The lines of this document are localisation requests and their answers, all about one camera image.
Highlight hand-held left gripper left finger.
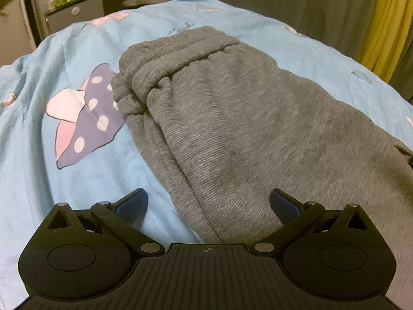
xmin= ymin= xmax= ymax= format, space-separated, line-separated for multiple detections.
xmin=39 ymin=188 xmax=163 ymax=255

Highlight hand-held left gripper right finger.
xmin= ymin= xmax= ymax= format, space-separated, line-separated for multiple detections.
xmin=253 ymin=188 xmax=375 ymax=255

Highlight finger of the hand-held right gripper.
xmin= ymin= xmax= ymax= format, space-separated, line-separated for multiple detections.
xmin=395 ymin=143 xmax=413 ymax=170

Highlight grey pants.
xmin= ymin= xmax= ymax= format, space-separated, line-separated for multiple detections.
xmin=111 ymin=25 xmax=413 ymax=310

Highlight yellow curtain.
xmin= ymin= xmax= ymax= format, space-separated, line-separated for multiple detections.
xmin=356 ymin=0 xmax=413 ymax=77

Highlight blue printed blanket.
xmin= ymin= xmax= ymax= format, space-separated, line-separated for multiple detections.
xmin=0 ymin=0 xmax=413 ymax=310

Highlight dark grey cabinet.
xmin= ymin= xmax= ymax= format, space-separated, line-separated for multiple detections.
xmin=43 ymin=0 xmax=106 ymax=37

